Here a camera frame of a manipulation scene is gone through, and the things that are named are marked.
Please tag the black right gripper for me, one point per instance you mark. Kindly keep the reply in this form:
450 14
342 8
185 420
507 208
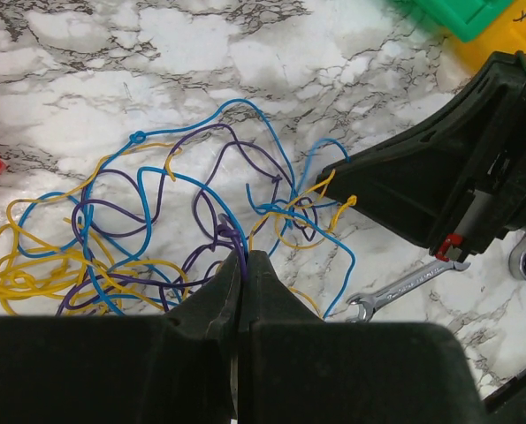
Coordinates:
455 181

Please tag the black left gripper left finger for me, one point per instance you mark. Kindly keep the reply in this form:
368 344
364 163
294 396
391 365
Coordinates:
168 368

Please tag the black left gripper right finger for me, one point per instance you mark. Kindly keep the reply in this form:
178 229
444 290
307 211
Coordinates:
296 368

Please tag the silver open-end wrench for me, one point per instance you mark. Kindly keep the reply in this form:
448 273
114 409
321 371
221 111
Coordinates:
369 303

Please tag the green plastic bin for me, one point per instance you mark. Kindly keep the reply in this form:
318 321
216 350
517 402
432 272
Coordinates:
466 20

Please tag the yellow plastic bin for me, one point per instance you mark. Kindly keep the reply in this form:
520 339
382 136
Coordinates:
497 44

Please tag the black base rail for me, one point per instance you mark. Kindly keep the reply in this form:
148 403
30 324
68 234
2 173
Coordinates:
508 404

